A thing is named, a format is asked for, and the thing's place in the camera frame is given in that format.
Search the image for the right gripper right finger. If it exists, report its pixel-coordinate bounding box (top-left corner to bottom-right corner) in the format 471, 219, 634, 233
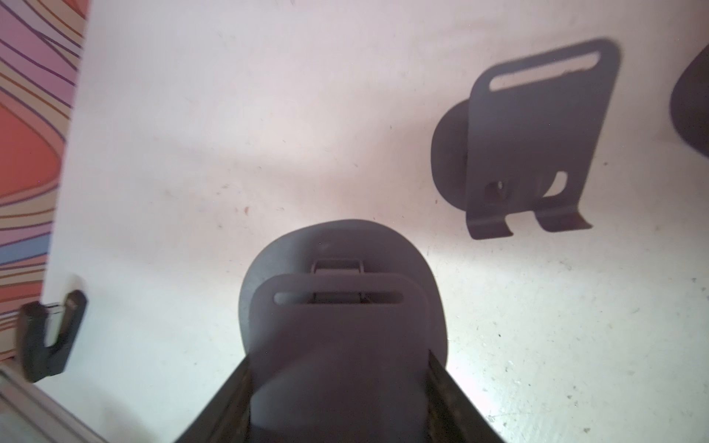
427, 352, 504, 443

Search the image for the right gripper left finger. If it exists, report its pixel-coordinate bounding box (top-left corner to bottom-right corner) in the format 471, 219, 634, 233
175, 356, 252, 443

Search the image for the grey phone stand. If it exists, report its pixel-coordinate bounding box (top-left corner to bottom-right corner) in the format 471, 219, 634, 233
239, 220, 448, 442
430, 38, 621, 240

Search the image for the black stapler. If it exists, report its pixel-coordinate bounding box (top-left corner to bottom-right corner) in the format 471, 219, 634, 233
15, 290, 89, 383

